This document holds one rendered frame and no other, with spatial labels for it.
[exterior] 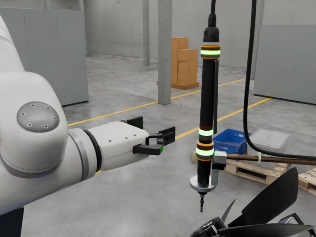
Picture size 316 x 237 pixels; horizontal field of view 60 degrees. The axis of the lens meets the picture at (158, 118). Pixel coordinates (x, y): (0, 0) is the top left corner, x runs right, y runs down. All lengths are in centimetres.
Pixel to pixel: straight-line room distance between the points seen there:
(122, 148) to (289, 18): 1312
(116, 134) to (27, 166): 16
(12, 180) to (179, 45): 874
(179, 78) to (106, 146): 862
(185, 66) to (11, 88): 858
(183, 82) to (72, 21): 384
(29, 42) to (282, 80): 627
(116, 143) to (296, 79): 767
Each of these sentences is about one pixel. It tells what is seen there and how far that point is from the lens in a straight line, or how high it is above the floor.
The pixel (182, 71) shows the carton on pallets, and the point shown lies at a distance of 897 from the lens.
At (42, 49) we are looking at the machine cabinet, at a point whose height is 142.
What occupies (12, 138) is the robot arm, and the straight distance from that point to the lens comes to 34.
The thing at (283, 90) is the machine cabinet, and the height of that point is 29.
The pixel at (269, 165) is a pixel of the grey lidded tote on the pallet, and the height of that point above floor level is 20.
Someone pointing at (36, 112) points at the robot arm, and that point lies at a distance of 35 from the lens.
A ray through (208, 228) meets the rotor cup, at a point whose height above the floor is 126.
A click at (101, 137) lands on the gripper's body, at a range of 46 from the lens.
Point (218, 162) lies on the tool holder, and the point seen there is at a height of 152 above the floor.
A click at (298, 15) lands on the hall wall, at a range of 1336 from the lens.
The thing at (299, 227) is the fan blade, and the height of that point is 142.
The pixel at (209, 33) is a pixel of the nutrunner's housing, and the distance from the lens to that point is 65.
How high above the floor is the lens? 184
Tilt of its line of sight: 18 degrees down
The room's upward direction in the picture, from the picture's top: straight up
